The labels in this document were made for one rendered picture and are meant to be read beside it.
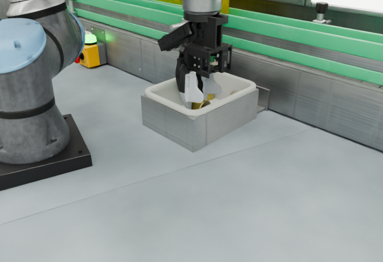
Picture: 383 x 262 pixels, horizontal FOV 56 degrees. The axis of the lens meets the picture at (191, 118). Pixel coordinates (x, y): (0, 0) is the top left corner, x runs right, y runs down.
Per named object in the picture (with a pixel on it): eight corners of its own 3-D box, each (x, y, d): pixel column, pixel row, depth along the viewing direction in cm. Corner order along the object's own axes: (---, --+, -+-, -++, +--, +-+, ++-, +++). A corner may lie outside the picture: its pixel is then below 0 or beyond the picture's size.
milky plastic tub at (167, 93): (257, 116, 89) (261, 83, 84) (194, 151, 75) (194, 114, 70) (206, 95, 99) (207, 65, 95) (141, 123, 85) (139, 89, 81)
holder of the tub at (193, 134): (269, 111, 92) (272, 82, 89) (193, 152, 75) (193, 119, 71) (218, 91, 103) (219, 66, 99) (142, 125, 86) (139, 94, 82)
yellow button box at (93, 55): (107, 64, 123) (105, 43, 120) (88, 70, 119) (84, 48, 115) (96, 60, 128) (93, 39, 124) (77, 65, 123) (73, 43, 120)
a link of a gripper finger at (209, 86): (218, 113, 78) (215, 74, 73) (198, 105, 82) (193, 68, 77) (227, 106, 80) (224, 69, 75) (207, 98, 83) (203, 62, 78)
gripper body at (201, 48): (207, 82, 69) (208, 18, 63) (176, 71, 74) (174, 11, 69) (232, 72, 74) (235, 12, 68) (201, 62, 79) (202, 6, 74)
